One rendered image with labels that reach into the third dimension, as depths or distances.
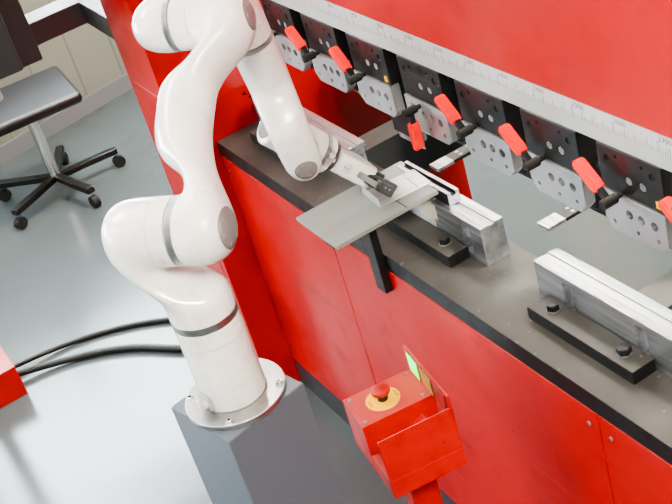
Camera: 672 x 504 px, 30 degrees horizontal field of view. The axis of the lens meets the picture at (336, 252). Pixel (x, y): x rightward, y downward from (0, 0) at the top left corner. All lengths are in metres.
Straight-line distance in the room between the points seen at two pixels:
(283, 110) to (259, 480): 0.72
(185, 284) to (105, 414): 2.03
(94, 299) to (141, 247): 2.67
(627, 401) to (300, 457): 0.60
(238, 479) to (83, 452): 1.78
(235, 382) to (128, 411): 1.91
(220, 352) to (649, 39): 0.88
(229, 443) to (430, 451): 0.44
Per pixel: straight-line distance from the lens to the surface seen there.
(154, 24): 2.24
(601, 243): 4.21
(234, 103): 3.48
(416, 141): 2.54
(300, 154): 2.48
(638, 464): 2.30
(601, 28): 1.94
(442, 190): 2.71
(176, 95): 2.14
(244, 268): 3.67
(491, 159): 2.39
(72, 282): 4.90
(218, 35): 2.16
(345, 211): 2.72
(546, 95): 2.14
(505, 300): 2.55
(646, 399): 2.26
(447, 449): 2.48
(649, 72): 1.90
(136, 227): 2.07
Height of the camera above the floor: 2.37
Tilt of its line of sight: 32 degrees down
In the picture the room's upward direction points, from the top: 17 degrees counter-clockwise
